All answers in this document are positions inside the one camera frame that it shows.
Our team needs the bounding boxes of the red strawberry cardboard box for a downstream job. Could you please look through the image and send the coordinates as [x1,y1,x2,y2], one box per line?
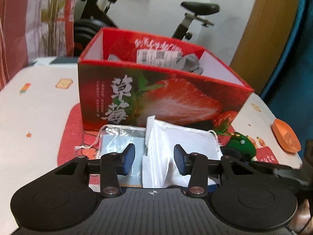
[77,28,253,130]

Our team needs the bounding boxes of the red cartoon table mat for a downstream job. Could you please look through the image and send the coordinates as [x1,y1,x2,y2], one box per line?
[57,102,280,189]

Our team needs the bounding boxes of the wooden door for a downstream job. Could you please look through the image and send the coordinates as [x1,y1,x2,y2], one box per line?
[230,0,299,94]

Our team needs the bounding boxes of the red patterned curtain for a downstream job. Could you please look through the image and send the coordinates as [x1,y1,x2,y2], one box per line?
[1,0,76,88]

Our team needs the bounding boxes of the teal office chair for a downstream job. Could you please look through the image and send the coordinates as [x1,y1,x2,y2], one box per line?
[261,0,312,158]

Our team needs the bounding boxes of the black exercise bike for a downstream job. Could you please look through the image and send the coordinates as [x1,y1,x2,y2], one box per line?
[73,0,220,57]

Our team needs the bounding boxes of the silver drawstring pouch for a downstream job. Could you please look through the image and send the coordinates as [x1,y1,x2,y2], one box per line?
[74,124,148,185]

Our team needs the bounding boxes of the person's right hand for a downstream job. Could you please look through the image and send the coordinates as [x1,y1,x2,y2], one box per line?
[289,199,312,234]

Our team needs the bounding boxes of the grey knitted cloth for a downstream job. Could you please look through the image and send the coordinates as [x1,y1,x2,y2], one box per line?
[107,51,204,75]

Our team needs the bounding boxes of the orange plastic dish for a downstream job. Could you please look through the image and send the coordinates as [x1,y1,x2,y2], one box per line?
[272,118,301,153]

